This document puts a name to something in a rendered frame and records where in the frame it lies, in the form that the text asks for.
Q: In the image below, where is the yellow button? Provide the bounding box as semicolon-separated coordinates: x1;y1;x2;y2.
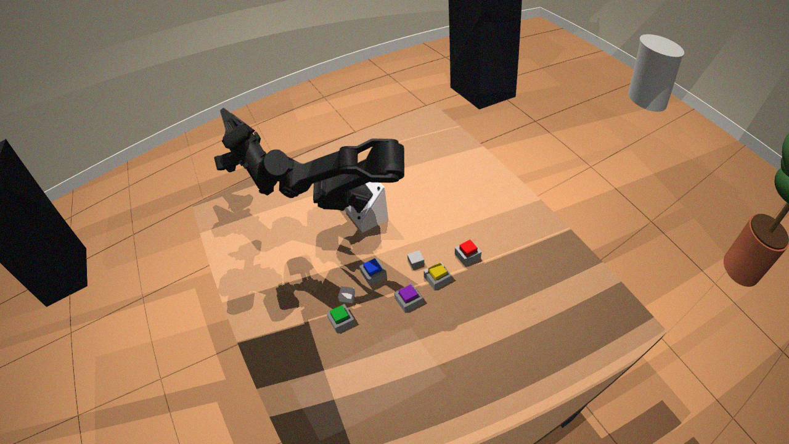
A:
423;262;451;290

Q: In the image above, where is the red button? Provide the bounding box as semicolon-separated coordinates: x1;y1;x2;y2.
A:
455;239;481;266

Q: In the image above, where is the blue button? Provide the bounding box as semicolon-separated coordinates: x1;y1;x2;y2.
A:
360;258;387;286

